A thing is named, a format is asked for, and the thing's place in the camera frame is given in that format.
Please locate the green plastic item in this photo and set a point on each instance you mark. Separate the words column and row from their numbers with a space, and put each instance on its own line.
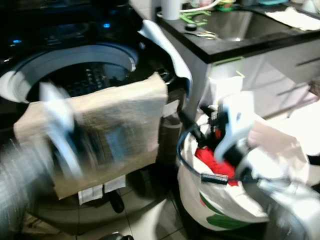
column 192, row 19

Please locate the grey cabinet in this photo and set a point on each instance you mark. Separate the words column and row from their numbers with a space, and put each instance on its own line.
column 275, row 75

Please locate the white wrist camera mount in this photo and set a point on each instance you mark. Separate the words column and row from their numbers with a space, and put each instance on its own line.
column 55, row 120
column 237, row 120

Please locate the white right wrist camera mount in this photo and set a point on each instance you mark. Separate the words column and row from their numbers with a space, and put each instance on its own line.
column 237, row 120

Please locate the steel sink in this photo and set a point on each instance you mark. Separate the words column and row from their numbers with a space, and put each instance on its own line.
column 235, row 25

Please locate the metal scissors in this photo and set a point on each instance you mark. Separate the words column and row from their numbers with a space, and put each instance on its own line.
column 206, row 34

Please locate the white hanging cloth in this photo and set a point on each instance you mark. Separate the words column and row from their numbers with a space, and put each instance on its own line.
column 167, row 47

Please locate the white cloth on counter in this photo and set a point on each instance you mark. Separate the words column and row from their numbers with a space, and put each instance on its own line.
column 295, row 19

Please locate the white green laundry bag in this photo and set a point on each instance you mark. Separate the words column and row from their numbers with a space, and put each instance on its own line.
column 205, row 200

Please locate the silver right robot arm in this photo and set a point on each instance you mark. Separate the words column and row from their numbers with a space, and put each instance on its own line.
column 280, row 200

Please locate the red garment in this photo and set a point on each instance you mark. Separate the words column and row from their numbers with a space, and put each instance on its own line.
column 207, row 160

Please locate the white cylindrical container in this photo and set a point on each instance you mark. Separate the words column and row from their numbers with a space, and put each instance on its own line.
column 171, row 9

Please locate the white plastic bag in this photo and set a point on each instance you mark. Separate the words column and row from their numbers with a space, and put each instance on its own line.
column 225, row 87

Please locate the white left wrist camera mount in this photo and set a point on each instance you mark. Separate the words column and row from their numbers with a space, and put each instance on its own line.
column 55, row 120

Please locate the black sink plug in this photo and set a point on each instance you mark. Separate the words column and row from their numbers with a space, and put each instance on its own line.
column 190, row 27

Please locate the beige towel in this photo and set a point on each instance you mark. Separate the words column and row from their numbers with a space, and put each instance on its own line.
column 130, row 115

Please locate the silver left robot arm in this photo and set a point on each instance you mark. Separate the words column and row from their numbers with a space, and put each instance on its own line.
column 25, row 190

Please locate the black top-load washing machine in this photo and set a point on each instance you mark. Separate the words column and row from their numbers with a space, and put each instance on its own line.
column 60, row 30

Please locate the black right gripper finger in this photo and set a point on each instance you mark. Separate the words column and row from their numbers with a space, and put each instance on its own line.
column 208, row 111
column 190, row 127

